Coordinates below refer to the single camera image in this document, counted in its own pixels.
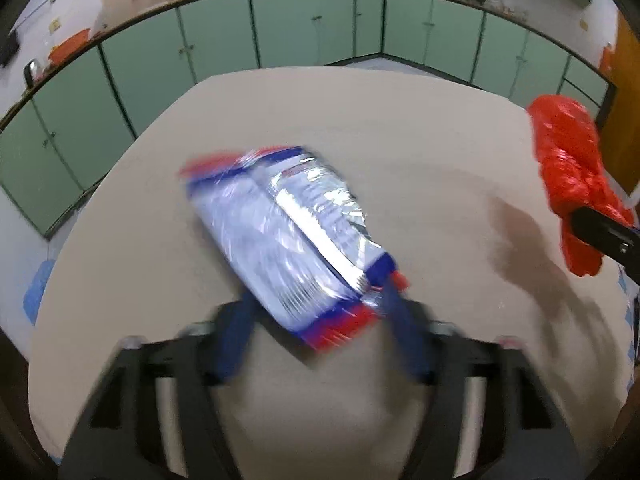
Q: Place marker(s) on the wooden door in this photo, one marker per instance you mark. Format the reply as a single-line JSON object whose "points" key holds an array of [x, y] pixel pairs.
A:
{"points": [[625, 60]]}

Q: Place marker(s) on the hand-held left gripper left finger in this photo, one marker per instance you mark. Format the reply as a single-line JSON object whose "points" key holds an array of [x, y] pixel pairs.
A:
{"points": [[232, 345]]}

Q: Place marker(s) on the steel electric kettle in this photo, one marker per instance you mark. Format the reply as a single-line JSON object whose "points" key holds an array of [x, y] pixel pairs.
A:
{"points": [[32, 72]]}

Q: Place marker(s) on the blue white red snack packet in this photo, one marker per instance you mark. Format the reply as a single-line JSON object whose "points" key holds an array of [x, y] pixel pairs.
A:
{"points": [[290, 230]]}

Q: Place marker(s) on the group of glass cups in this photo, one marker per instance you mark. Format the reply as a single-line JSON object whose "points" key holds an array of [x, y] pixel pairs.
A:
{"points": [[507, 9]]}

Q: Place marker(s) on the dark hanging towel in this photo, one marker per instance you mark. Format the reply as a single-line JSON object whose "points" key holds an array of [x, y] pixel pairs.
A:
{"points": [[9, 50]]}

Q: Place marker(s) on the orange plastic basin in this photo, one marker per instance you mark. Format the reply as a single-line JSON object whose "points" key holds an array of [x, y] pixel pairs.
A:
{"points": [[70, 47]]}

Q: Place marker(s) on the green base cabinets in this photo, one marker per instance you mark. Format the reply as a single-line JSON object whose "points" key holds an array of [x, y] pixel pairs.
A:
{"points": [[220, 35]]}

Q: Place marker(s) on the blue plastic bag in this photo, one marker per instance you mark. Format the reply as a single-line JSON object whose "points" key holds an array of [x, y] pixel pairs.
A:
{"points": [[37, 292]]}

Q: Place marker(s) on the white lace table cloth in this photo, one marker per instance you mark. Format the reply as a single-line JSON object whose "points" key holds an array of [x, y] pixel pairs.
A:
{"points": [[625, 320]]}

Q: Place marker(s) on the red plastic bag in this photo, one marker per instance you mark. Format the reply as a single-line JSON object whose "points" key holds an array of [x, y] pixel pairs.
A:
{"points": [[570, 160]]}

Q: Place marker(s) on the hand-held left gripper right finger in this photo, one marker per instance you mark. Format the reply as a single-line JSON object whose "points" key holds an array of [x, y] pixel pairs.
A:
{"points": [[407, 335]]}

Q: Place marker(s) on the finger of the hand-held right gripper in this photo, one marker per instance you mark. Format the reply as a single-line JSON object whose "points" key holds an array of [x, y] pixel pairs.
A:
{"points": [[610, 237]]}

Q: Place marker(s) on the red bottle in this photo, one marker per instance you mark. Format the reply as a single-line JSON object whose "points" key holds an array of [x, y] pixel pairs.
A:
{"points": [[607, 60]]}

